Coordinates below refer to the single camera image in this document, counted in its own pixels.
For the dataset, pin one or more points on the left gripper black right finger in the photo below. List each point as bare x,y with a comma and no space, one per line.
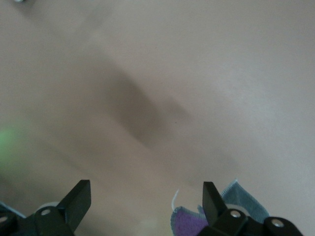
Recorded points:
212,206

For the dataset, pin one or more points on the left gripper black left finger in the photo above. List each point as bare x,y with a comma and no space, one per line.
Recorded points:
76,204

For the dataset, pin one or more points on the dark grey towel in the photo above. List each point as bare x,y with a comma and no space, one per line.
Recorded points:
246,199

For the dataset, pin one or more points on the brown table cover mat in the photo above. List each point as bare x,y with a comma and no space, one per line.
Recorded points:
157,86

